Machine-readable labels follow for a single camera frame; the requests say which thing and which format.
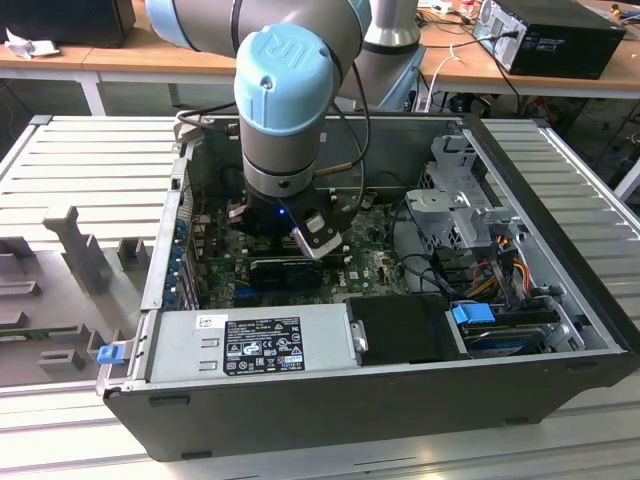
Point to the black open PC case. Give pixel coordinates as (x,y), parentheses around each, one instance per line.
(300,415)

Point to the black graphics card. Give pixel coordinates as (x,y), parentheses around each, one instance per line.
(280,275)

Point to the black desktop computer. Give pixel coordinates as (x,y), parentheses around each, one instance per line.
(565,50)

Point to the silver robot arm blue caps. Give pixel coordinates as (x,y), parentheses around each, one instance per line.
(280,85)

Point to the grey case latch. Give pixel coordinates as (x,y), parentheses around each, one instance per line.
(186,131)

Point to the crumpled white paper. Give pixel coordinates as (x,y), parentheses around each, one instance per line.
(30,47)

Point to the metal drive cage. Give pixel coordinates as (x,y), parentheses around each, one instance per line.
(440,205)

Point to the small white wrist camera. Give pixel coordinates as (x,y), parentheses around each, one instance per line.
(236,211)

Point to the green RAM stick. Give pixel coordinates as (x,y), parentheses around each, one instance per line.
(35,331)

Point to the green motherboard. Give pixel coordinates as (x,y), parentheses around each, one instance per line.
(370,250)

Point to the blue case latch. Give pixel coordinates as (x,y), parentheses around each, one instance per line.
(110,355)

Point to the blue disk carrier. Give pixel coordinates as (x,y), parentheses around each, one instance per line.
(472,315)

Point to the hard disk drive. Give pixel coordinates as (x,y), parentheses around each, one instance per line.
(500,342)

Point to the grey power supply unit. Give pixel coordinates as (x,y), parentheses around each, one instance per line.
(175,350)

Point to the grey parts rack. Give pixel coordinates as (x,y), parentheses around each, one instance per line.
(50,285)

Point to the wooden desk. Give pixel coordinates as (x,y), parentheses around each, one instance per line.
(475,70)
(140,62)

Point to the black equipment box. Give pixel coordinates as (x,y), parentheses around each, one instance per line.
(65,20)

